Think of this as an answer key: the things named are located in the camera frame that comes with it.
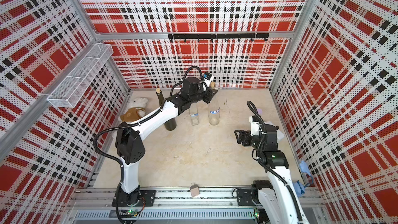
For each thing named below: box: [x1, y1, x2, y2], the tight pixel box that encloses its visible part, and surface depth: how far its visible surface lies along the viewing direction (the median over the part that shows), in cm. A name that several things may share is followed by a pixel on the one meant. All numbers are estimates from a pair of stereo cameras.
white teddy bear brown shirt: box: [118, 97, 149, 124], surface depth 102 cm
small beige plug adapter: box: [189, 182, 200, 198], surface depth 76 cm
